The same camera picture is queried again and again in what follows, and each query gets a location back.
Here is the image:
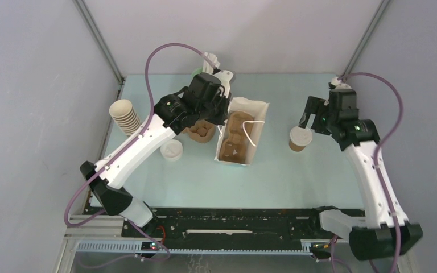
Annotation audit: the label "stack of brown paper cups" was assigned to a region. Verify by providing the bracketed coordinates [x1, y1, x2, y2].
[109, 99, 141, 137]

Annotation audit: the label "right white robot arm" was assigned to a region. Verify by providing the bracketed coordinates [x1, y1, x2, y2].
[299, 89, 423, 261]

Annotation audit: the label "green cup holder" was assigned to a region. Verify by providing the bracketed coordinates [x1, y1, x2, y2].
[191, 68, 203, 78]

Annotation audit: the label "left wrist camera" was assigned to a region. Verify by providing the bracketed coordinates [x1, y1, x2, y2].
[213, 70, 234, 97]

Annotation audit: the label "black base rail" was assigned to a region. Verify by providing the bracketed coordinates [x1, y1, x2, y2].
[142, 208, 333, 252]

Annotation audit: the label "stack of white lids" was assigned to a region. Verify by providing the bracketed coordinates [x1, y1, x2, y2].
[160, 139, 183, 162]

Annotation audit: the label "light blue paper bag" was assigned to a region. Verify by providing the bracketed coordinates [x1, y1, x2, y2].
[215, 97, 269, 166]

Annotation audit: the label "white wrapped straws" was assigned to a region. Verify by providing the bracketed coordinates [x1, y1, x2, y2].
[202, 52, 220, 75]

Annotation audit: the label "white plastic cup lid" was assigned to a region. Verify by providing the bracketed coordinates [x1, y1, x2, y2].
[290, 126, 313, 143]

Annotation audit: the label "brown paper coffee cup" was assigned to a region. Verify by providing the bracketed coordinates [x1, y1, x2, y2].
[288, 139, 311, 152]

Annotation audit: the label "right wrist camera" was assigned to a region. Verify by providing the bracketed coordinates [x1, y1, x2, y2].
[328, 77, 352, 90]

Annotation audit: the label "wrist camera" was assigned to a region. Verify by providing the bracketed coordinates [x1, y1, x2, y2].
[328, 77, 352, 90]
[213, 70, 234, 97]

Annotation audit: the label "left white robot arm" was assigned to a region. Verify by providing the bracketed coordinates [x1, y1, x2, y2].
[80, 70, 233, 237]

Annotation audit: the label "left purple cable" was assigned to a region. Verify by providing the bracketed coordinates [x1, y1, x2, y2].
[64, 43, 219, 263]

